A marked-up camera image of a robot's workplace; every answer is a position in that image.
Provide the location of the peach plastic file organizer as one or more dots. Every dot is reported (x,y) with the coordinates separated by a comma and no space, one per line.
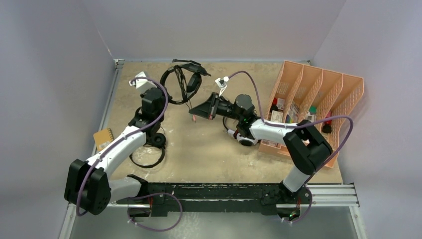
(303,86)

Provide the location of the green cap object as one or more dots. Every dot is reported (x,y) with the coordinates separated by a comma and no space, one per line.
(312,110)

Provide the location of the black headband headset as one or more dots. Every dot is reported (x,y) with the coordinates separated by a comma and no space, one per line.
(190,88)

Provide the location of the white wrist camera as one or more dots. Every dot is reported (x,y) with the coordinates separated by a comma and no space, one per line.
(141,84)
(222,84)

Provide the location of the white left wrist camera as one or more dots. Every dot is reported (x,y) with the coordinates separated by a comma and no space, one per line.
(141,84)

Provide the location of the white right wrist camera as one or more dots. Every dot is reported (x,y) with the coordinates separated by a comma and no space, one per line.
(222,84)

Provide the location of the large white staples box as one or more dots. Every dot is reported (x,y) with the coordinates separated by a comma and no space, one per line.
(277,116)

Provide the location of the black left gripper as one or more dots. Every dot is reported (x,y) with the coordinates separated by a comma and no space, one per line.
(163,95)

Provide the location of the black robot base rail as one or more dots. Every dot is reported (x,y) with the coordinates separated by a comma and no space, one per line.
(265,198)

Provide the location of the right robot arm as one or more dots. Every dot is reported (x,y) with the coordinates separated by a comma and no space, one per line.
(307,147)

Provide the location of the white and black headphones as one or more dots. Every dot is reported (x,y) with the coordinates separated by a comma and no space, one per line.
(242,137)

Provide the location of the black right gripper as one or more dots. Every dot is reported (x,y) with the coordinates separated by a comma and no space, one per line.
(206,110)

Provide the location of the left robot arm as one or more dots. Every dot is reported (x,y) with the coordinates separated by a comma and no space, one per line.
(88,186)

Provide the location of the small white box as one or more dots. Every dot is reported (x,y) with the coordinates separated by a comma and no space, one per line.
(280,104)

